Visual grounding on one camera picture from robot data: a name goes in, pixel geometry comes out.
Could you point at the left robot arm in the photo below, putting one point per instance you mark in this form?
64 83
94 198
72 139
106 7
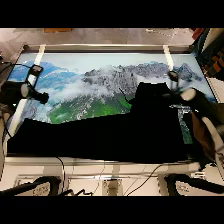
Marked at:
13 90

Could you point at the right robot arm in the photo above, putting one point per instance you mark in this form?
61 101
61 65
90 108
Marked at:
204 104

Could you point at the black garment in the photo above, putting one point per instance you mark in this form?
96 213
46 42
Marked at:
126 136

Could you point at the heap of clothes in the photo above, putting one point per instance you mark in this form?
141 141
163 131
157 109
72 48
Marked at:
213 60

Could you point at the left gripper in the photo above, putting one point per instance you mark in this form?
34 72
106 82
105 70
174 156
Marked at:
40 96

